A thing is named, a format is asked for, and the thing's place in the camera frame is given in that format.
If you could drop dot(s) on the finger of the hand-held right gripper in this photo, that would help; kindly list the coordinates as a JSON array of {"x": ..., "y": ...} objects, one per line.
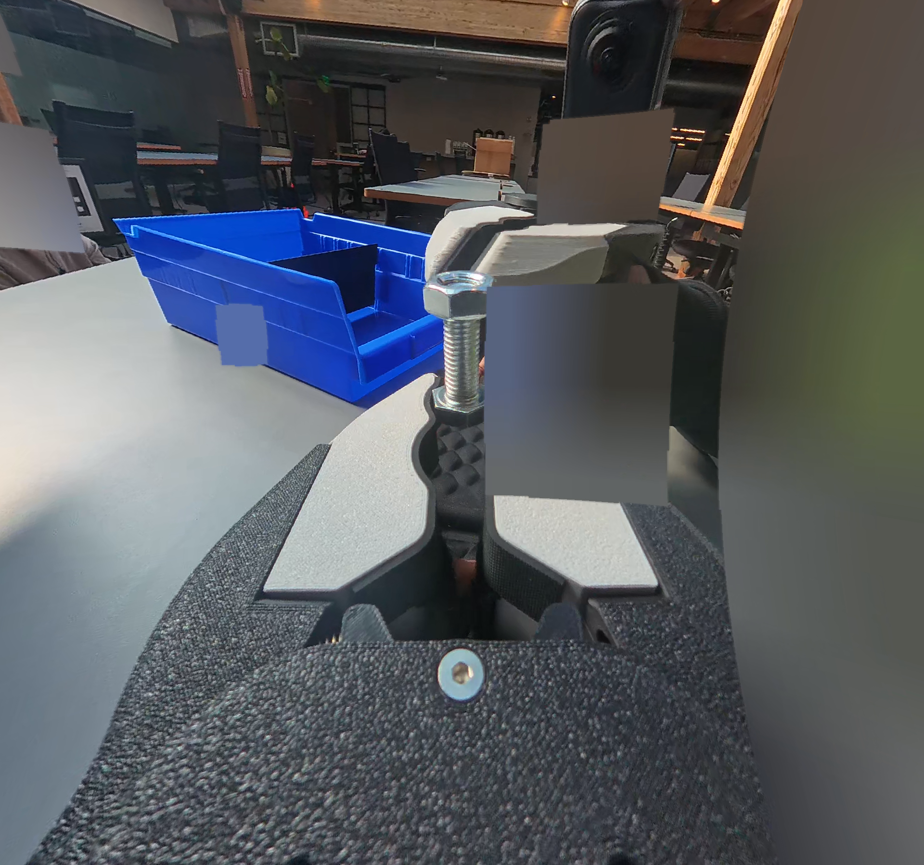
[
  {"x": 451, "y": 237},
  {"x": 556, "y": 255}
]

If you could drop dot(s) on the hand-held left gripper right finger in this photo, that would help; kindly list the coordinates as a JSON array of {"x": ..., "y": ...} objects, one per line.
[{"x": 570, "y": 547}]

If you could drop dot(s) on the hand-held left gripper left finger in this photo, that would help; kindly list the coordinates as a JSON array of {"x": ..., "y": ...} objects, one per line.
[{"x": 346, "y": 518}]

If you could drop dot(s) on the silver bolt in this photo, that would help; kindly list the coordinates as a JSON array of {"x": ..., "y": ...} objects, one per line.
[{"x": 462, "y": 352}]

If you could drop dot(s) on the silver hex nut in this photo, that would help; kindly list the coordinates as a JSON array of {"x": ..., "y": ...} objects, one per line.
[{"x": 455, "y": 405}]

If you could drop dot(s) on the blue plastic bin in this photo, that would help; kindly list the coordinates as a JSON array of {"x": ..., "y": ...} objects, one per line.
[{"x": 188, "y": 280}]

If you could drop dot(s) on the person's right hand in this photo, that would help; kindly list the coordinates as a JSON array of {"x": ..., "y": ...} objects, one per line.
[{"x": 700, "y": 359}]

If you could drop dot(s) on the grey wood-edged table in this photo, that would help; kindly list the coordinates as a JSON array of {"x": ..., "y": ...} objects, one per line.
[
  {"x": 704, "y": 211},
  {"x": 447, "y": 188},
  {"x": 209, "y": 157}
]

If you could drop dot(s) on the wooden box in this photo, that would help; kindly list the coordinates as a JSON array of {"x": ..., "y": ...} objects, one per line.
[{"x": 494, "y": 156}]

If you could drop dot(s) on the black bin divider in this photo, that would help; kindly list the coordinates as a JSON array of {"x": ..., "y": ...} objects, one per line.
[{"x": 332, "y": 276}]

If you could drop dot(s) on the black honeycomb wrist rest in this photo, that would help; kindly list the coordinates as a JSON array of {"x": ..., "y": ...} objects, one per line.
[{"x": 462, "y": 460}]

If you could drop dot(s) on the hanging green plant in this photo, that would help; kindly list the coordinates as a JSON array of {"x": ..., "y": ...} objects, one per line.
[{"x": 278, "y": 42}]

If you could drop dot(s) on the wooden support post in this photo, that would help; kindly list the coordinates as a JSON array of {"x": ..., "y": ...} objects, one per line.
[
  {"x": 242, "y": 49},
  {"x": 758, "y": 85},
  {"x": 8, "y": 103}
]

